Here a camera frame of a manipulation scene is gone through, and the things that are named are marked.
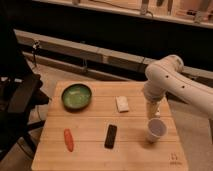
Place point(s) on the yellow stick end effector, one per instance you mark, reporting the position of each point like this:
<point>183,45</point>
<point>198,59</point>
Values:
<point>152,108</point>

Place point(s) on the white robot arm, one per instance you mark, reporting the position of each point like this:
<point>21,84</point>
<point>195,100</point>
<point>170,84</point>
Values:
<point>164,75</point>

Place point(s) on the white block object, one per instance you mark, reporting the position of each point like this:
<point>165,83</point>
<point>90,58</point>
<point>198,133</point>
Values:
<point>157,114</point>

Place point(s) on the white paper cup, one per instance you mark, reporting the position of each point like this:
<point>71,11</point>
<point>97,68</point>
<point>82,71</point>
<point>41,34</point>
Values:
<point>156,129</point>

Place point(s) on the black rectangular remote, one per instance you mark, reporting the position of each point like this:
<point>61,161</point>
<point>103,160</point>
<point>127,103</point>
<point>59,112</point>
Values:
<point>110,137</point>

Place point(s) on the wooden table board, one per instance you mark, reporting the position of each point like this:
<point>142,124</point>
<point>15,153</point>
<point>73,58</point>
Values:
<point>131,151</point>

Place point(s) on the green round bowl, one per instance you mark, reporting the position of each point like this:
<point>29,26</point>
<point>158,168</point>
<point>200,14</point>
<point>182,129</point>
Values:
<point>76,96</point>

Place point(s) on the orange carrot toy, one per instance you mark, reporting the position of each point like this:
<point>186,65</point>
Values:
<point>68,140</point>

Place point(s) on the black office chair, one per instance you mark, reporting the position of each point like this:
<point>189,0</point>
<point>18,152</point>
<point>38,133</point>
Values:
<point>19,94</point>

